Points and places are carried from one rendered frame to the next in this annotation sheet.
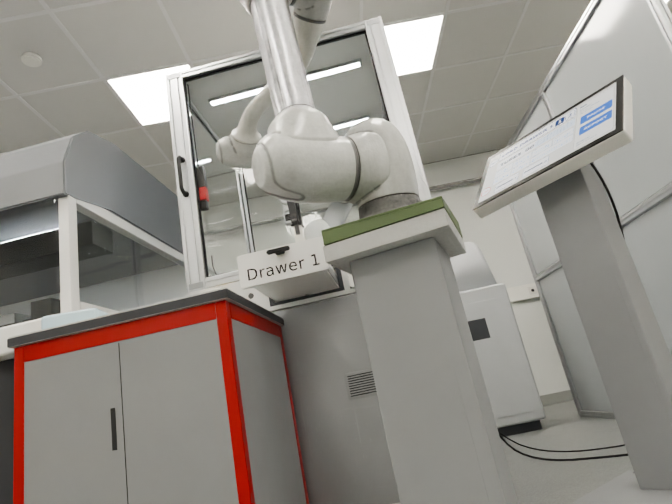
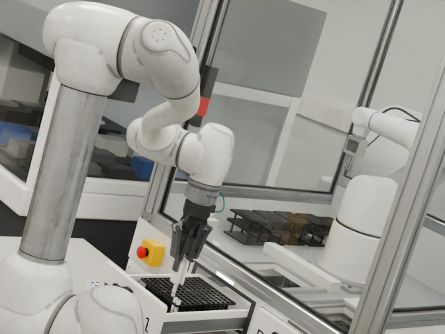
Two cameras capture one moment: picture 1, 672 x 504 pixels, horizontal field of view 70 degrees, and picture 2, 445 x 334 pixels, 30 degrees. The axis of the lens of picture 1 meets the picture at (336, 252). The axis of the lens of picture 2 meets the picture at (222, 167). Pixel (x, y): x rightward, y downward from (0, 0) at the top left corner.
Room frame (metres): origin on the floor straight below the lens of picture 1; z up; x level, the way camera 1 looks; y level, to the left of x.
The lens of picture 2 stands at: (-0.06, -1.34, 1.72)
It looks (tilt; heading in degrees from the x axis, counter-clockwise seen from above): 11 degrees down; 41
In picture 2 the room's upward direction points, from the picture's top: 17 degrees clockwise
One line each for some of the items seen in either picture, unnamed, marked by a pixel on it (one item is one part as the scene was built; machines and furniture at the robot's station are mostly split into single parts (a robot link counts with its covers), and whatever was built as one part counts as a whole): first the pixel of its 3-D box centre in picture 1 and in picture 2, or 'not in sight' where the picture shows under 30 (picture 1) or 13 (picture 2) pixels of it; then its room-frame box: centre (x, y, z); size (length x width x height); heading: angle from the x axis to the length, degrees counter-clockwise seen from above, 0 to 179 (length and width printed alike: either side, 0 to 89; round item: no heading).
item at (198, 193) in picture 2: not in sight; (202, 191); (1.54, 0.11, 1.21); 0.09 x 0.09 x 0.06
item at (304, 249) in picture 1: (282, 262); (130, 301); (1.45, 0.17, 0.87); 0.29 x 0.02 x 0.11; 85
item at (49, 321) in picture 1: (76, 321); not in sight; (1.31, 0.76, 0.78); 0.15 x 0.10 x 0.04; 98
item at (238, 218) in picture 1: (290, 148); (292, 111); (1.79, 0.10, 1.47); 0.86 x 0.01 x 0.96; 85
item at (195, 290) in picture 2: not in sight; (185, 300); (1.65, 0.15, 0.87); 0.22 x 0.18 x 0.06; 175
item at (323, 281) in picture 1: (298, 279); (187, 301); (1.65, 0.15, 0.86); 0.40 x 0.26 x 0.06; 175
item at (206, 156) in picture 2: not in sight; (208, 151); (1.53, 0.13, 1.32); 0.13 x 0.11 x 0.16; 116
